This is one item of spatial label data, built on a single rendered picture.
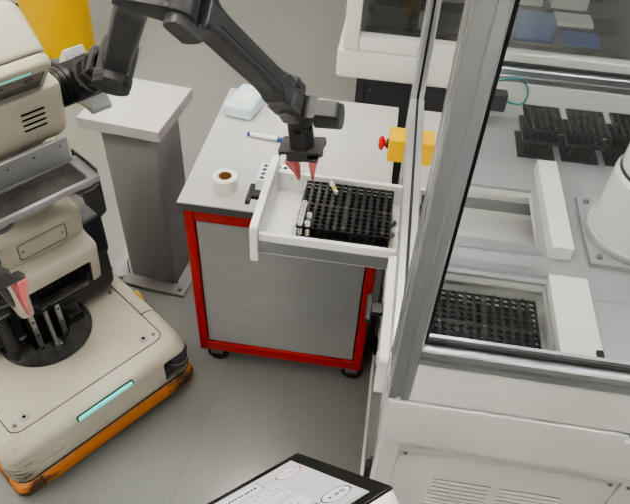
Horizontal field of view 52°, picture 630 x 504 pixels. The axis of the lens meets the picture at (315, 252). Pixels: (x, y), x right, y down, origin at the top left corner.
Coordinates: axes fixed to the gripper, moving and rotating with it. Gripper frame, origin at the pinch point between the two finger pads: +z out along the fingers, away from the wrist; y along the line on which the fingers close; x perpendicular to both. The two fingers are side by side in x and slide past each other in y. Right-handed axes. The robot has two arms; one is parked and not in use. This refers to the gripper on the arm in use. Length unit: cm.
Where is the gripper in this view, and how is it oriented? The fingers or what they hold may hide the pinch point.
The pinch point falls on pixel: (305, 176)
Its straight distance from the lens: 154.2
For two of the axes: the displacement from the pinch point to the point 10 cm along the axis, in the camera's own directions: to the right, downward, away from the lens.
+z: 0.8, 7.3, 6.8
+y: 9.8, 0.7, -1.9
